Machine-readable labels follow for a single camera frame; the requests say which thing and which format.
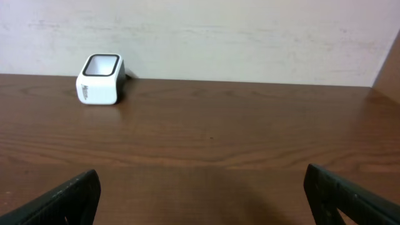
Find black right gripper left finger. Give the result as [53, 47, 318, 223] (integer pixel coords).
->
[1, 169, 101, 225]

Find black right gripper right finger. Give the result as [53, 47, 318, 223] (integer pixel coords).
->
[303, 164, 399, 225]

